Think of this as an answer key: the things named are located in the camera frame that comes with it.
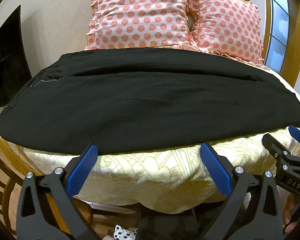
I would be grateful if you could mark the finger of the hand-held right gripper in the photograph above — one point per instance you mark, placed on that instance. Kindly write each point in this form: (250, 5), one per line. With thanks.
(273, 147)
(297, 133)

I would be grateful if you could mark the wooden chair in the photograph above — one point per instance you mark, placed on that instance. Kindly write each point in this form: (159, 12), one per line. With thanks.
(5, 177)

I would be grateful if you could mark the yellow patterned bed sheet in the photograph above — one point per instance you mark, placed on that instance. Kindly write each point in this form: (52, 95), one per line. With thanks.
(150, 177)

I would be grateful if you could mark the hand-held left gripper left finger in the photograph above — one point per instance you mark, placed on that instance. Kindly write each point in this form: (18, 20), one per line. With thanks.
(83, 169)

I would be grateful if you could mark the window with wooden frame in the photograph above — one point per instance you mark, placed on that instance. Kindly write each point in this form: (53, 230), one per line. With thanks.
(280, 30)

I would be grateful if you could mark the white dotted cloth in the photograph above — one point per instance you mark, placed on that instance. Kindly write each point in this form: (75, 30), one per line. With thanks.
(124, 233)

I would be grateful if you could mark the person's right hand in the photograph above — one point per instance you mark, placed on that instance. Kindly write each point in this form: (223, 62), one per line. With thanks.
(290, 212)

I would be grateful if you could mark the small pink polka dot pillow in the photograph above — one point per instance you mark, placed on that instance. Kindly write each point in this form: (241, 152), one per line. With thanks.
(227, 27)

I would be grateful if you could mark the large pink polka dot pillow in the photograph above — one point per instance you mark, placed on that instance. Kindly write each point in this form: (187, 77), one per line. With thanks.
(140, 15)

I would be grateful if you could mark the black pants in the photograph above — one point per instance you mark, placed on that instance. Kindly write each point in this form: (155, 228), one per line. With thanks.
(145, 105)

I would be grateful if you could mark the black television screen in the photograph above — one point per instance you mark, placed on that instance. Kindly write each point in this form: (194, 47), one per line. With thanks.
(7, 62)

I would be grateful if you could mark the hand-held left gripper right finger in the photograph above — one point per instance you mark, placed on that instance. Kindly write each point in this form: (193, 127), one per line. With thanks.
(215, 170)

